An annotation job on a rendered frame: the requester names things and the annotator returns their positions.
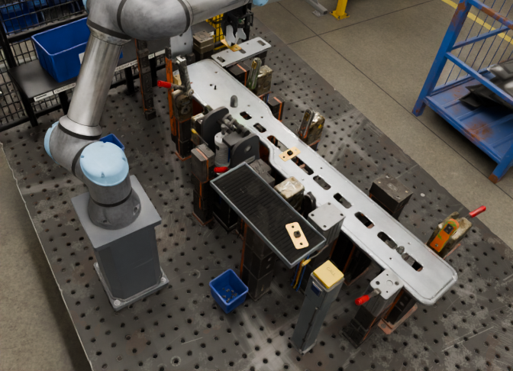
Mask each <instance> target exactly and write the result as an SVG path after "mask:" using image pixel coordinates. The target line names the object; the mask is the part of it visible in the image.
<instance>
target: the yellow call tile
mask: <svg viewBox="0 0 513 371"><path fill-rule="evenodd" d="M313 274H314V275H315V276H316V277H317V278H318V279H319V280H320V281H321V282H322V283H323V284H324V285H325V286H326V287H327V288H328V289H329V288H330V287H331V286H333V285H334V284H335V283H336V282H338V281H339V280H340V279H342V278H343V277H344V275H343V273H342V272H341V271H340V270H339V269H338V268H337V267H336V266H335V265H333V264H332V263H331V262H330V261H329V260H328V261H327V262H325V263H324V264H322V265H321V266H319V267H318V268H317V269H316V270H315V271H314V272H313Z"/></svg>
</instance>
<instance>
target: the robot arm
mask: <svg viewBox="0 0 513 371"><path fill-rule="evenodd" d="M82 1H83V4H84V7H85V9H86V11H87V12H88V13H89V15H88V18H87V22H86V25H87V26H88V28H89V30H90V35H89V39H88V42H87V45H86V48H85V53H84V56H83V59H82V64H81V66H80V70H79V75H78V77H77V80H76V85H75V88H74V91H73V96H72V99H71V102H70V105H69V110H68V113H67V115H65V116H62V117H61V118H60V120H59V121H57V122H56V123H54V124H53V125H52V128H49V129H48V131H47V133H46V135H45V138H44V147H45V150H46V152H47V154H48V155H49V156H50V157H51V158H52V159H53V160H54V161H55V162H56V163H58V164H60V165H61V166H62V167H64V168H65V169H67V170H68V171H69V172H70V173H72V174H73V175H74V176H75V177H77V178H78V179H80V180H81V181H82V182H84V183H85V184H86V185H87V187H88V189H89V194H90V199H89V206H88V209H89V216H90V218H91V220H92V222H93V223H94V224H95V225H97V226H98V227H100V228H103V229H107V230H117V229H121V228H124V227H127V226H128V225H130V224H132V223H133V222H134V221H136V219H137V218H138V216H139V215H140V211H141V203H140V198H139V195H138V194H137V193H136V192H135V191H134V189H133V188H132V187H131V179H130V175H129V170H128V169H129V168H128V162H127V158H126V156H125V154H124V152H123V150H122V149H121V148H120V147H118V146H117V145H115V144H113V143H110V142H106V143H103V141H99V140H100V137H101V135H102V129H101V127H100V125H99V121H100V118H101V116H102V111H103V108H104V106H105V101H106V98H107V96H108V91H109V89H110V86H111V82H112V79H113V76H114V74H115V69H116V66H117V64H118V59H119V56H120V54H121V49H122V47H123V44H125V43H127V42H128V41H130V40H131V38H135V39H138V40H162V39H166V38H170V37H175V36H178V35H180V34H183V33H185V32H186V31H187V30H188V29H189V28H190V26H192V25H194V24H197V23H199V22H201V21H205V20H207V19H209V18H213V17H214V16H217V15H220V14H223V17H221V30H222V33H223V35H224V38H225V40H226V42H227V44H228V45H229V46H231V42H232V43H234V44H236V43H237V41H238V39H239V38H241V39H244V40H245V39H246V34H245V33H244V31H243V28H244V27H245V28H246V29H247V28H249V27H250V26H251V27H252V26H253V12H252V11H251V10H249V9H248V8H247V7H248V3H253V4H254V5H258V6H263V5H265V4H266V3H267V2H268V0H82ZM250 16H252V23H251V22H250ZM233 30H234V32H233Z"/></svg>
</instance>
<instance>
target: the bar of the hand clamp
mask: <svg viewBox="0 0 513 371"><path fill-rule="evenodd" d="M191 59H192V58H191V57H190V55H189V54H186V57H183V58H182V56H181V55H179V56H177V57H176V62H175V63H174V64H175V66H178V70H179V76H180V79H181V83H182V85H183V86H185V87H186V92H187V91H188V89H191V88H192V87H191V83H190V79H189V72H188V68H187V65H186V60H188V61H191Z"/></svg>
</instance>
